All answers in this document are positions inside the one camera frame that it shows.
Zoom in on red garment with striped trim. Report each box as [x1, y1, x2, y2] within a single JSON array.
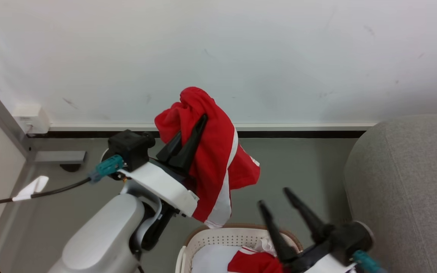
[[227, 246, 284, 273]]

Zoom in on black cable with teal plug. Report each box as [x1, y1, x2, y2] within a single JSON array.
[[0, 154, 125, 212]]

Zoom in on white and black baseboard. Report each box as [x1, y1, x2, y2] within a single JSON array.
[[27, 122, 377, 139]]

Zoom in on white perforated laundry basket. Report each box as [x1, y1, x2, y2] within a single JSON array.
[[175, 223, 305, 273]]

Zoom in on white wall socket box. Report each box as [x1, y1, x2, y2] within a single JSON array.
[[12, 104, 50, 134]]

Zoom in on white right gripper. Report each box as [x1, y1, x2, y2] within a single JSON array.
[[258, 187, 357, 273]]

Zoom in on grey fabric sofa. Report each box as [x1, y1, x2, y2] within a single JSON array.
[[343, 114, 437, 273]]

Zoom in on white cable tag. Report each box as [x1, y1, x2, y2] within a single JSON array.
[[12, 175, 49, 202]]

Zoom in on grey metal frame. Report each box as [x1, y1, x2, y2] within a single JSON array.
[[0, 81, 86, 164]]

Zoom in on white garment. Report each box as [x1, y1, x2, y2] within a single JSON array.
[[191, 238, 277, 273]]

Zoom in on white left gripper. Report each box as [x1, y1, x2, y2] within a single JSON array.
[[120, 113, 209, 218]]

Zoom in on red shorts with white stripe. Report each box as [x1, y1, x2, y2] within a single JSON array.
[[154, 86, 261, 229]]

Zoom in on teal plug right camera cable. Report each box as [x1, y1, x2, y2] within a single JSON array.
[[353, 249, 387, 273]]

